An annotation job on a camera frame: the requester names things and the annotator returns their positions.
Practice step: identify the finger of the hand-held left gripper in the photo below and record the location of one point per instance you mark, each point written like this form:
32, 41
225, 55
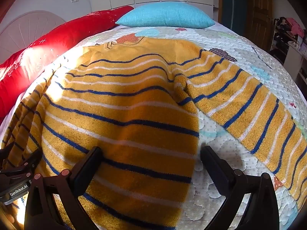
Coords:
6, 152
28, 161

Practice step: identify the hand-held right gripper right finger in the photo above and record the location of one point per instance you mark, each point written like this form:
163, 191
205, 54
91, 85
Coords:
211, 165

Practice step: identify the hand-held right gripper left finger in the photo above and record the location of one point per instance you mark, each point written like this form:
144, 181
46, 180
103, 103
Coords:
90, 165

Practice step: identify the yellow striped knit sweater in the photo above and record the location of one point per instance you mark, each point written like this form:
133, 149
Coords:
120, 95

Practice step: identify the pink clothes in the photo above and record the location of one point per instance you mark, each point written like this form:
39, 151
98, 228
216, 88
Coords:
295, 26

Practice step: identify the patchwork quilted bedspread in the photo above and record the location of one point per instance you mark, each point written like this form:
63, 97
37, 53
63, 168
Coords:
239, 52

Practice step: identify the white round headboard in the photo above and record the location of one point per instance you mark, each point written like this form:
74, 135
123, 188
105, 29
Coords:
21, 28

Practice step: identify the red patterned pillow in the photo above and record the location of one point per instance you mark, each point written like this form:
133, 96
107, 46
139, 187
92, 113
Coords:
60, 38

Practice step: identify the shoe rack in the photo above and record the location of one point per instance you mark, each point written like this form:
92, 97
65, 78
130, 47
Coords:
279, 40

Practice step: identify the brown wooden door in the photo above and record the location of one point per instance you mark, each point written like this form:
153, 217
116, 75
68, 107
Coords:
259, 16

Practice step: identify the turquoise pillow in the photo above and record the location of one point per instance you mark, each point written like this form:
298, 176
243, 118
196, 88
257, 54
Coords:
165, 15

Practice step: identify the dark teal curtain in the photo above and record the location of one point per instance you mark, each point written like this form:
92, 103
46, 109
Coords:
233, 4

